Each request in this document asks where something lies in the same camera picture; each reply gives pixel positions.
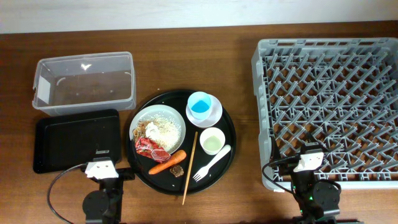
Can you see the small white cup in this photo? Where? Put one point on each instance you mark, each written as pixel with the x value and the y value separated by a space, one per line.
pixel 212 140

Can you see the orange carrot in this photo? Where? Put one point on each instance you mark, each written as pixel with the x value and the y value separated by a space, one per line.
pixel 179 156

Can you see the black rectangular tray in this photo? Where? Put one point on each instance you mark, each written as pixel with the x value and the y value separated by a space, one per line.
pixel 62 142

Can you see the wooden chopstick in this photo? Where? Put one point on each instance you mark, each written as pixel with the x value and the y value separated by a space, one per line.
pixel 189 168

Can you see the white rice pile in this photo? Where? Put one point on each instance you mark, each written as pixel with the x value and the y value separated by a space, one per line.
pixel 169 132

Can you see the white tissue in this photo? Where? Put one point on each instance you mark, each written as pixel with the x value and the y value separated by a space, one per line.
pixel 152 131

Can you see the grey dishwasher rack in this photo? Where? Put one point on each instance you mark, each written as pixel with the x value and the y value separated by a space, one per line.
pixel 343 92

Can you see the white saucer plate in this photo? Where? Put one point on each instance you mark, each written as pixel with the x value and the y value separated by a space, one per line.
pixel 214 117

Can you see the red snack wrapper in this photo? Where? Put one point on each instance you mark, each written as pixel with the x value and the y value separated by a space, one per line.
pixel 148 148

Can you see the grey plate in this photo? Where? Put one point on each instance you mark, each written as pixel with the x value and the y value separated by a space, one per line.
pixel 149 112

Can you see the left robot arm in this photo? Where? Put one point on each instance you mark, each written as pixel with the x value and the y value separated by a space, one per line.
pixel 104 206

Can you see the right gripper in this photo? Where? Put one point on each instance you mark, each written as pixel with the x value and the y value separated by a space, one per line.
pixel 275 155

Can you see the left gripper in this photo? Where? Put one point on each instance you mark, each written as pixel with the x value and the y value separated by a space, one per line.
pixel 126 174

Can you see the white plastic fork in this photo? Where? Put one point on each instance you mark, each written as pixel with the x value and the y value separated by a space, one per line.
pixel 204 170

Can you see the brown food scrap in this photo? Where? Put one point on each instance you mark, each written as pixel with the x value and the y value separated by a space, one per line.
pixel 177 170

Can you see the clear plastic waste bin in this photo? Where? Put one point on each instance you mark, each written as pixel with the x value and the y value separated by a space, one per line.
pixel 83 83

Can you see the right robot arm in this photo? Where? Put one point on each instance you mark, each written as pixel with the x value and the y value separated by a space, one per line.
pixel 317 199

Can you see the blue plastic cup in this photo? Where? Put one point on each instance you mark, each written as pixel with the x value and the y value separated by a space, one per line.
pixel 199 103

